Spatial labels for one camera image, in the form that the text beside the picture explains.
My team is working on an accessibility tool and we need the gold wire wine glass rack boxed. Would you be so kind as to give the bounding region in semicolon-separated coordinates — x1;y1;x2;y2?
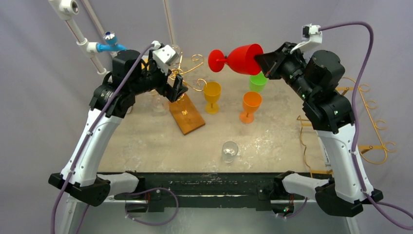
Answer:
168;45;205;135

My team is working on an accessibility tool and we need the clear wine glass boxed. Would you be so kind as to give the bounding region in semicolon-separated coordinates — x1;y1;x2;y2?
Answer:
150;90;169;113

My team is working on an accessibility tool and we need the red plastic goblet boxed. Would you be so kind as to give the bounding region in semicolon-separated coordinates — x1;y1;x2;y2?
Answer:
208;43;263;75

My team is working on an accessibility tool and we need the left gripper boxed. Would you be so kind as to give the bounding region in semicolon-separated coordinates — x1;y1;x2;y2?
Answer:
130;50;187;101

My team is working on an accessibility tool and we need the yellow plastic goblet back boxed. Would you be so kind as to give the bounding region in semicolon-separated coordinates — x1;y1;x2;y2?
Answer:
203;81;222;114

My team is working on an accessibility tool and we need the blue tap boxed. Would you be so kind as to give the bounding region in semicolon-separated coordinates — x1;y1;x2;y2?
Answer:
96;31;127;53

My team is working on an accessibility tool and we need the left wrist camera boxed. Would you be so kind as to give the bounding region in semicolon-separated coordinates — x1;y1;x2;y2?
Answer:
152;40;179;70

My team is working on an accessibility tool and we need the clear glass near front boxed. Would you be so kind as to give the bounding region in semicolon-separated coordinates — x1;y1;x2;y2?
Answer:
222;141;239;163

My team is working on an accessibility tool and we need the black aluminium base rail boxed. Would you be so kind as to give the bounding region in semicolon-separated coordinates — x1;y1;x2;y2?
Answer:
66;173;352;214

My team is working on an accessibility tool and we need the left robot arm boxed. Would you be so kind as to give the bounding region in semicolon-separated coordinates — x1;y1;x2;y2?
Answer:
49;46;188;207

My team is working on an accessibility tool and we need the white pvc pipe frame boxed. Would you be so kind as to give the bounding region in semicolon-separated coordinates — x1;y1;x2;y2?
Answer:
48;0;180;77

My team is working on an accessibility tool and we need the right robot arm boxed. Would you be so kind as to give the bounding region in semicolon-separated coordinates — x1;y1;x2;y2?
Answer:
254;42;383;217

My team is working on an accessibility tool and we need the gold wall hook rack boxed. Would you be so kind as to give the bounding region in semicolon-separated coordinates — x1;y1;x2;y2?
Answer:
297;84;397;176

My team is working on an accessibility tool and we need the orange plastic goblet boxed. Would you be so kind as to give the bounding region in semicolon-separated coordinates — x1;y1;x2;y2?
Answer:
239;91;263;124

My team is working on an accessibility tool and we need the green plastic cup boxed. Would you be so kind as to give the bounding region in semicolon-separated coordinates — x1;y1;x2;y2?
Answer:
249;72;268;93

